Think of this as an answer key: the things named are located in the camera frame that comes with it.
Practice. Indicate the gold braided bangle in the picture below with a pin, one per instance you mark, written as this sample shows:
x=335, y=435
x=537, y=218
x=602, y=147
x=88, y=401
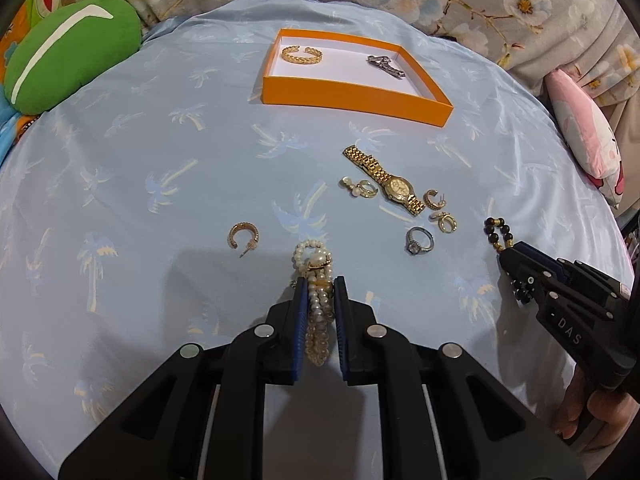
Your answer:
x=300, y=60

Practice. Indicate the gold twist earring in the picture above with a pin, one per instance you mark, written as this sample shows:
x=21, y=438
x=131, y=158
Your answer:
x=445, y=221

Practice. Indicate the small gold hoop earring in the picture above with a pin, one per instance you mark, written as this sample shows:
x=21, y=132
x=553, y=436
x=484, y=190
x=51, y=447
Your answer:
x=430, y=200

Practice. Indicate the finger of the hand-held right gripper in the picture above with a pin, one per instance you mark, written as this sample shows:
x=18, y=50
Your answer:
x=520, y=266
x=550, y=262

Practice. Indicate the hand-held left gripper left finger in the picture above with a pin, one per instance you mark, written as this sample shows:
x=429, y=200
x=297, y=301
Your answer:
x=299, y=330

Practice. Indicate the gold wristwatch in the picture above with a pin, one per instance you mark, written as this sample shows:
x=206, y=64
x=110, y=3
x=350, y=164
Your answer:
x=397, y=189

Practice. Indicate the pink pillow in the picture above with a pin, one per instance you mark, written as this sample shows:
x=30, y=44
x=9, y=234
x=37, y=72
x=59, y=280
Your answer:
x=590, y=130

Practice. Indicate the orange jewelry box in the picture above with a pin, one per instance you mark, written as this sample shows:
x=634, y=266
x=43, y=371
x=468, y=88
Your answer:
x=350, y=95

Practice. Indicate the silver wristwatch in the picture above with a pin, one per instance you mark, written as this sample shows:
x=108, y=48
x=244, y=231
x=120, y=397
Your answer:
x=385, y=64

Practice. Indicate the large gold hoop earring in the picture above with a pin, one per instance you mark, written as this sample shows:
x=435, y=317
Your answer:
x=236, y=234

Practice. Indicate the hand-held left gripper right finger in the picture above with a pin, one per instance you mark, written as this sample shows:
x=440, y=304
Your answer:
x=341, y=330

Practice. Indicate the green pillow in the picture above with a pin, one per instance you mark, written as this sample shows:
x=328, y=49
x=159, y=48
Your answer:
x=75, y=55

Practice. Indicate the person's right hand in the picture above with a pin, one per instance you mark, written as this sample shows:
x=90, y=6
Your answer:
x=600, y=412

